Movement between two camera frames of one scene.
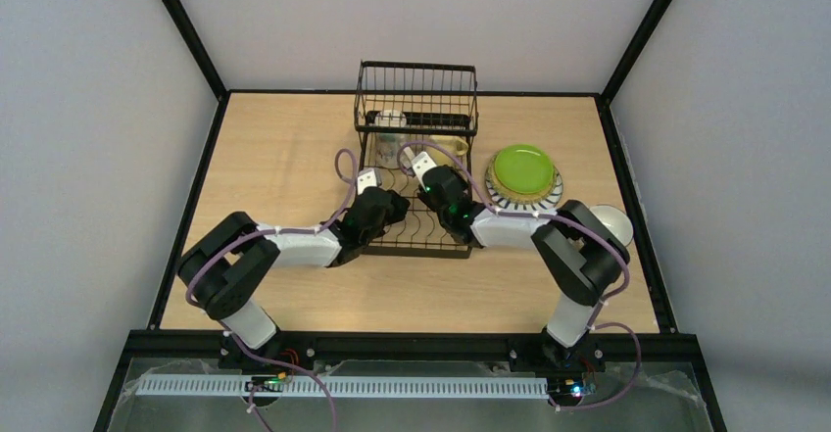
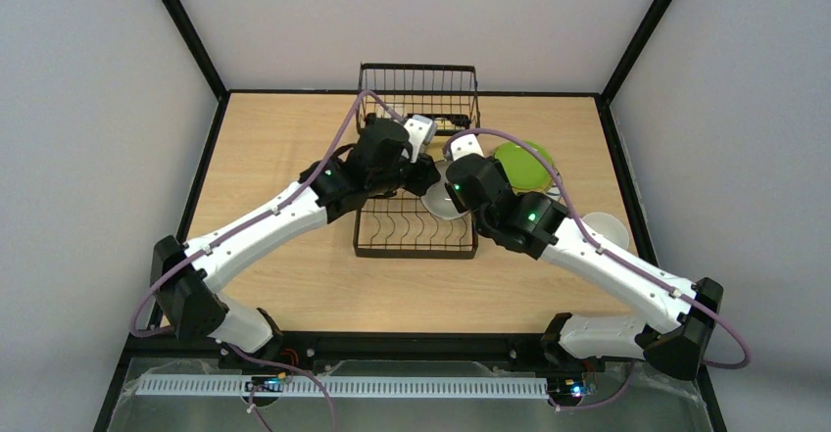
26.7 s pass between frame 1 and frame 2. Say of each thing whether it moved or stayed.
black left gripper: moved
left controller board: stayed
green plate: stayed
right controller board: stayed
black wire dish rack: stayed
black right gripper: moved
